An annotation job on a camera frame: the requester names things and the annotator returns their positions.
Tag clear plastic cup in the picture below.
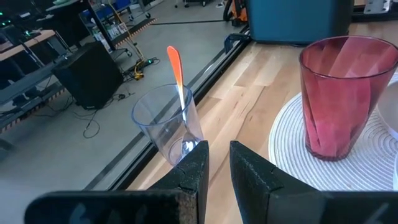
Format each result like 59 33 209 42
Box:
131 83 205 167

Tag yellow black hazard strip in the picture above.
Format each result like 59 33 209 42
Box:
113 17 158 48

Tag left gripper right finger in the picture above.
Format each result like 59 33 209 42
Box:
229 140 398 224

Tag yellow cable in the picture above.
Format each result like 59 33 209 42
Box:
107 0 146 81

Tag red plastic cup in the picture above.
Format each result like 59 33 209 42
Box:
298 35 398 162

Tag spoon with orange handle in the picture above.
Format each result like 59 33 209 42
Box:
166 45 196 154

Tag white ceramic bowl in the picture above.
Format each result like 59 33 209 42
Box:
376 81 398 141

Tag orange vacuum cleaner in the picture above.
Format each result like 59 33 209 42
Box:
223 0 249 23

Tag round white woven placemat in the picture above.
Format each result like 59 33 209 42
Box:
267 74 398 192

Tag black floor cable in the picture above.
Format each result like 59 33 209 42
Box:
72 89 137 139

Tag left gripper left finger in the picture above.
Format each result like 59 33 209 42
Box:
24 140 210 224

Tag wooden top desk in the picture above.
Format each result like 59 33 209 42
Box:
0 29 57 63

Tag black cabinet box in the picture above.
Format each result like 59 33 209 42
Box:
52 42 124 111

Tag blue storage bins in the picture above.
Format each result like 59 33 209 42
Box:
79 0 133 21

